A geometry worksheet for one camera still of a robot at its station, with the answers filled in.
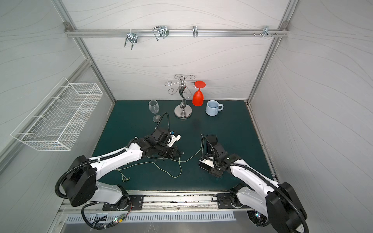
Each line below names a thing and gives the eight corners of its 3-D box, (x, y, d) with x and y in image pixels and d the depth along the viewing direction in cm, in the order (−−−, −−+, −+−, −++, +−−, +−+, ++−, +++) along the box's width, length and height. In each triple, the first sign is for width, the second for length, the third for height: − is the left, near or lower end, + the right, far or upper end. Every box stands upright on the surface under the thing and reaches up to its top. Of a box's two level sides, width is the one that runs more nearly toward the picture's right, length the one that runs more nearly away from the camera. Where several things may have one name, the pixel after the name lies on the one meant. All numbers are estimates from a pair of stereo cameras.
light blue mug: (206, 115, 114) (207, 108, 108) (205, 107, 120) (206, 99, 114) (222, 115, 114) (224, 108, 108) (220, 107, 120) (222, 99, 114)
